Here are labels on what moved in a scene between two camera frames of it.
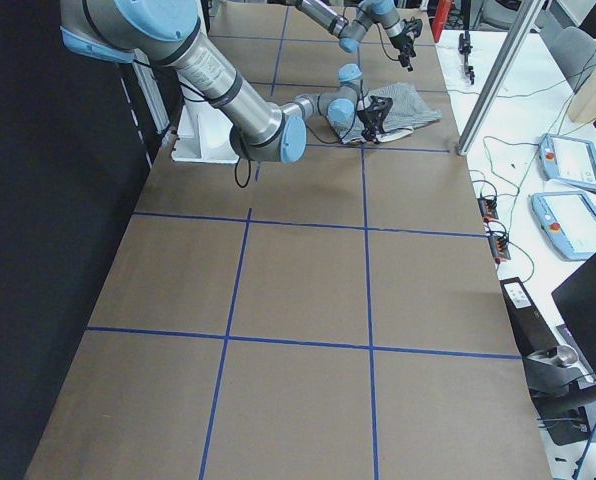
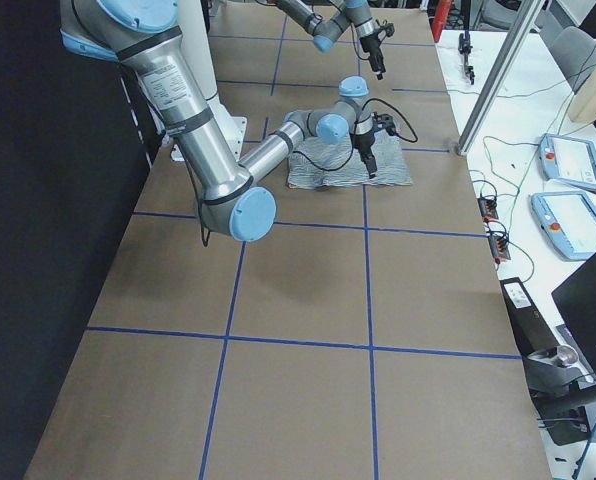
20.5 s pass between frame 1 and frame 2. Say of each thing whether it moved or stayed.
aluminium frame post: stayed
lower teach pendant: stayed
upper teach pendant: stayed
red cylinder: stayed
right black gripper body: moved
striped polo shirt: moved
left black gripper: moved
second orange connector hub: stayed
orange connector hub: stayed
